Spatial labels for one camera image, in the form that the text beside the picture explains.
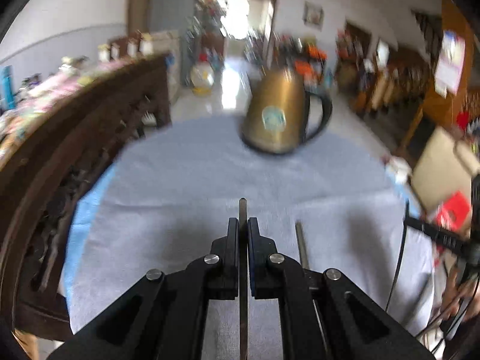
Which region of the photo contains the teal thermos bottle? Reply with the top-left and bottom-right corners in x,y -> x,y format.
1,66 -> 16,110

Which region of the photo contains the grey refrigerator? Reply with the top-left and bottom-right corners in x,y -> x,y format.
147,0 -> 196,86

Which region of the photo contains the framed wall picture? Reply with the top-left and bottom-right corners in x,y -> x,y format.
303,2 -> 324,30

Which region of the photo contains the small white stool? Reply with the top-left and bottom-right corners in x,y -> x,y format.
385,156 -> 412,185

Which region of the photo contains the black cable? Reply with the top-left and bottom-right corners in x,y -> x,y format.
384,201 -> 412,312

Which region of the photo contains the dark chopstick two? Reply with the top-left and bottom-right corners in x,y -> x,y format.
295,221 -> 309,269

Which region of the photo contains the wooden staircase railing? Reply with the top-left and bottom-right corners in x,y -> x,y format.
351,46 -> 431,117

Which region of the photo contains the gold electric kettle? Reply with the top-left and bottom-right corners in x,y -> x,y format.
240,67 -> 333,155

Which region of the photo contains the grey table cloth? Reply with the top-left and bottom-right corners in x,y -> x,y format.
65,116 -> 433,338

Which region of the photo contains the dark carved wooden sideboard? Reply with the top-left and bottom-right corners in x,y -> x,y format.
1,54 -> 171,341

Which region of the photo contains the wall calendar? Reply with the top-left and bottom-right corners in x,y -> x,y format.
434,31 -> 465,98

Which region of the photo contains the dark chopstick one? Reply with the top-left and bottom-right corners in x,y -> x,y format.
238,197 -> 248,360

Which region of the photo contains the yellow floor fan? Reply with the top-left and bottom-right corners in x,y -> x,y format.
190,62 -> 215,96

